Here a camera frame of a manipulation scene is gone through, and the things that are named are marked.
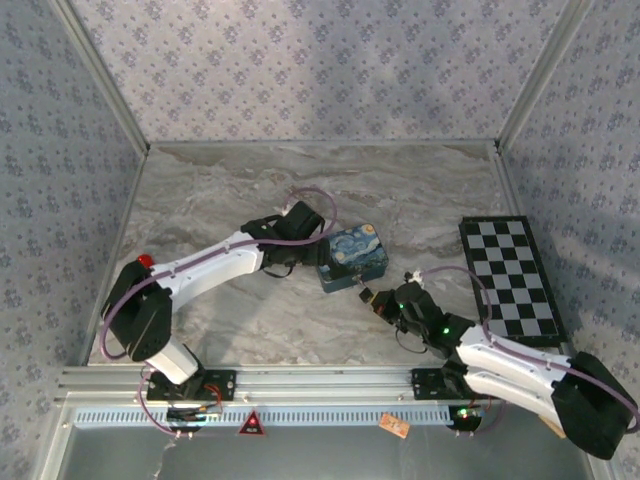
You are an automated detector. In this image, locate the aluminium front frame rail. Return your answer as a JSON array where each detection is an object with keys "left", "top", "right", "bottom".
[{"left": 57, "top": 364, "right": 566, "bottom": 404}]

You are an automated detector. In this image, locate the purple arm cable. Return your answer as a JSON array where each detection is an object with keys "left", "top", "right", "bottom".
[
  {"left": 419, "top": 265, "right": 640, "bottom": 439},
  {"left": 102, "top": 187, "right": 339, "bottom": 440}
]

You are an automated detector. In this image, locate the aluminium back frame rail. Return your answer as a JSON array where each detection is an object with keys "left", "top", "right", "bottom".
[{"left": 147, "top": 140, "right": 501, "bottom": 150}]

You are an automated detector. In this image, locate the blue starry night tin box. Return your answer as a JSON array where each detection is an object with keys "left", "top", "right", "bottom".
[{"left": 315, "top": 223, "right": 390, "bottom": 295}]

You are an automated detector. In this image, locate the aluminium side frame rail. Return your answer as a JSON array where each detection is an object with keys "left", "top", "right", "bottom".
[
  {"left": 492, "top": 141, "right": 576, "bottom": 359},
  {"left": 79, "top": 144, "right": 151, "bottom": 369}
]

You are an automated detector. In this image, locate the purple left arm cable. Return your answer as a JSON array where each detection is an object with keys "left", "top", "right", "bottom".
[{"left": 102, "top": 187, "right": 339, "bottom": 440}]

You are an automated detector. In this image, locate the orange paper tag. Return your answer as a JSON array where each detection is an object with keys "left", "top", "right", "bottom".
[{"left": 379, "top": 412, "right": 411, "bottom": 438}]

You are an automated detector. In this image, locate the grey slotted cable duct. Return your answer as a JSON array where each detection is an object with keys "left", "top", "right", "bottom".
[{"left": 74, "top": 405, "right": 454, "bottom": 429}]

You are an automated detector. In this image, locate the red triangle warning sign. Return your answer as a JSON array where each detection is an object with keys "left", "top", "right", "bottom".
[{"left": 236, "top": 409, "right": 268, "bottom": 438}]

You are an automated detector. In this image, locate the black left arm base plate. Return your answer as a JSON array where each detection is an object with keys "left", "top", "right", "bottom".
[{"left": 146, "top": 368, "right": 238, "bottom": 402}]

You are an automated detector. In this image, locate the black and white chessboard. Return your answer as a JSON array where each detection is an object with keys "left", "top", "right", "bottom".
[{"left": 458, "top": 214, "right": 570, "bottom": 350}]

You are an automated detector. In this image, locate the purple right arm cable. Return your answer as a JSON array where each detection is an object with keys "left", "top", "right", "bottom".
[{"left": 419, "top": 265, "right": 640, "bottom": 439}]

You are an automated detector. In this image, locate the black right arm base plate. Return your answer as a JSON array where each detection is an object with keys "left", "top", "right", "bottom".
[{"left": 410, "top": 367, "right": 481, "bottom": 401}]

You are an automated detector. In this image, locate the aluminium corner post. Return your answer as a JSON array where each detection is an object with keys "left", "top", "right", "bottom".
[
  {"left": 49, "top": 0, "right": 151, "bottom": 154},
  {"left": 496, "top": 0, "right": 597, "bottom": 151}
]

